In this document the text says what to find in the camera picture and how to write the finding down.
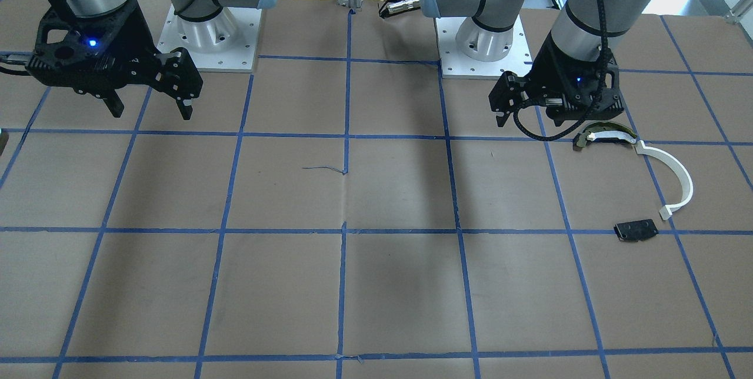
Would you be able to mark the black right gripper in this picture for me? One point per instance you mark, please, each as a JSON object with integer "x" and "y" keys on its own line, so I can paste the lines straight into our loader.
{"x": 136, "y": 30}

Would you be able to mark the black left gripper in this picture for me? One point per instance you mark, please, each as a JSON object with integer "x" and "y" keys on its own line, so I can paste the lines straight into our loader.
{"x": 547, "y": 70}

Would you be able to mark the small black flat plate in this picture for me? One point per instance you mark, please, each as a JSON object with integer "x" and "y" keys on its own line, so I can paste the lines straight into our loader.
{"x": 636, "y": 231}

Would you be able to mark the white curved plastic bracket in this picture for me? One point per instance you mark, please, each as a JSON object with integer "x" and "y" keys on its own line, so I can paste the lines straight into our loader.
{"x": 680, "y": 171}

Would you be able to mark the olive curved brake shoe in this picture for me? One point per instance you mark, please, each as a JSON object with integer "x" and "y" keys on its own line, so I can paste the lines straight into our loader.
{"x": 605, "y": 131}

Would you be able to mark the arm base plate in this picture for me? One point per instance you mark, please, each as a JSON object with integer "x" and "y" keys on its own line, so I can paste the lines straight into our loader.
{"x": 470, "y": 52}
{"x": 226, "y": 43}

